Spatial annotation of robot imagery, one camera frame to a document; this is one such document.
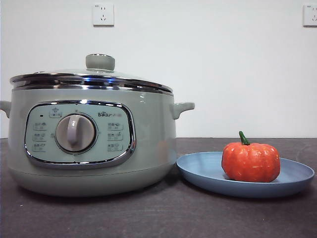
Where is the orange pumpkin with green stem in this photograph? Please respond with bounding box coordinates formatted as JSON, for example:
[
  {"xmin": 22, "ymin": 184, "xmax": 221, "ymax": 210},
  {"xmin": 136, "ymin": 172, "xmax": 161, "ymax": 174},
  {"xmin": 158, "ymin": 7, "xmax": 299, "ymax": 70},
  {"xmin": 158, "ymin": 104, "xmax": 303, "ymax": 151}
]
[{"xmin": 221, "ymin": 130, "xmax": 281, "ymax": 183}]

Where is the white wall socket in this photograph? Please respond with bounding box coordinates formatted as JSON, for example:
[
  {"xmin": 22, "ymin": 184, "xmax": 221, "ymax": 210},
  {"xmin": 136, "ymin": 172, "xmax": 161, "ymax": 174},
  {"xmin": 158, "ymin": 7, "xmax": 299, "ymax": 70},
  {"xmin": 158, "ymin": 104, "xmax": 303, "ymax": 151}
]
[
  {"xmin": 93, "ymin": 3, "xmax": 115, "ymax": 27},
  {"xmin": 302, "ymin": 4, "xmax": 317, "ymax": 27}
]

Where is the glass lid with green knob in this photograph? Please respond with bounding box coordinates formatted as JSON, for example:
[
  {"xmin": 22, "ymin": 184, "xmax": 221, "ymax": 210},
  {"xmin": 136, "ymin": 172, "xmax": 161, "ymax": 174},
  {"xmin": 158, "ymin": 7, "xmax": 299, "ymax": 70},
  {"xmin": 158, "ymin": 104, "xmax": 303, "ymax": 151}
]
[{"xmin": 9, "ymin": 54, "xmax": 174, "ymax": 95}]

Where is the pale green electric steamer pot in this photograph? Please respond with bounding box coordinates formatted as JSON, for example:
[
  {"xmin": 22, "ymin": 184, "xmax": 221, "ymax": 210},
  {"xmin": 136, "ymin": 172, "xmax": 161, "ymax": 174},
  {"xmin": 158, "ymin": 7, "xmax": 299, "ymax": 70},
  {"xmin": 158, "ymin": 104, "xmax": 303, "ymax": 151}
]
[{"xmin": 0, "ymin": 86, "xmax": 195, "ymax": 198}]

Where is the blue plate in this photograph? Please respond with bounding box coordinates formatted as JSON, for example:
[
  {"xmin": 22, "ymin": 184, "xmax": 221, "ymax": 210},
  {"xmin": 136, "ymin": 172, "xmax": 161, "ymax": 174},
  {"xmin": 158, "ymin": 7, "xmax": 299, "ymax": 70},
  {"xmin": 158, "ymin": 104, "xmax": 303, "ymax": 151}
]
[{"xmin": 175, "ymin": 151, "xmax": 316, "ymax": 198}]

